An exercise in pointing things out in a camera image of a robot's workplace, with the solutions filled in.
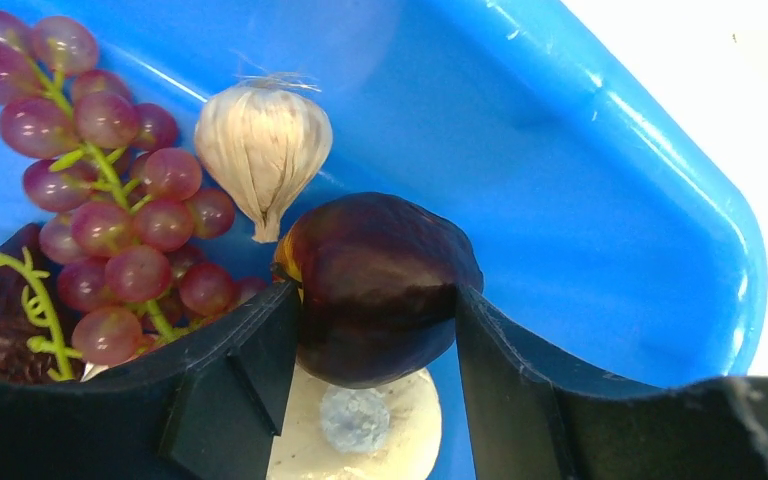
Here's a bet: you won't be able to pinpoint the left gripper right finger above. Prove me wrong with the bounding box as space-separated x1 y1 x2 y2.
455 287 768 479

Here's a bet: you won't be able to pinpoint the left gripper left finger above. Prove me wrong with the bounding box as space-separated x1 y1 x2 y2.
0 283 300 479

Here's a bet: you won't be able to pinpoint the dark purple fig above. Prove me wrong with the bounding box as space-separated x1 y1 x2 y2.
273 192 484 389

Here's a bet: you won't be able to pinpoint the white mushroom slices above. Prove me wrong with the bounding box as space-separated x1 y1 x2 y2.
79 360 444 480

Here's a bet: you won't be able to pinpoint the purple grape bunch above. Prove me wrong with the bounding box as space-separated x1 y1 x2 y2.
0 10 265 382

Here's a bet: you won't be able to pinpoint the blue plastic bin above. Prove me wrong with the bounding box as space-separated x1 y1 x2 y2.
0 1 767 479

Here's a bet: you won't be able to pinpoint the small dark lychee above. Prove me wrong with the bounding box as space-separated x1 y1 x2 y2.
0 223 77 385

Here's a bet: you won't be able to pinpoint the white garlic bulb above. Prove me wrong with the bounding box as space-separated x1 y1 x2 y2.
194 74 334 244

